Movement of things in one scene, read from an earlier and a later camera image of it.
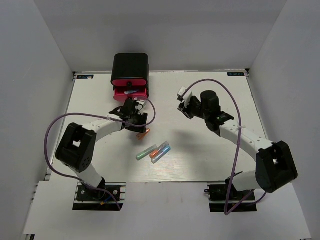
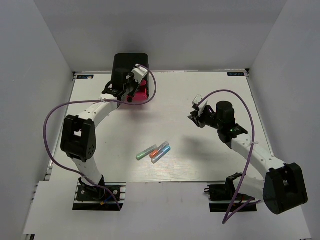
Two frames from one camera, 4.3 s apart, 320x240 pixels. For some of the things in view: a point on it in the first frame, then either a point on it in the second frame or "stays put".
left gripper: [145, 118] -> [136, 84]
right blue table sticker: [235, 74] stays put
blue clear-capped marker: [164, 151] stays put
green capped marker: [146, 152] stays put
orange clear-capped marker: [156, 151] stays put
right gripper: [187, 110] -> [198, 120]
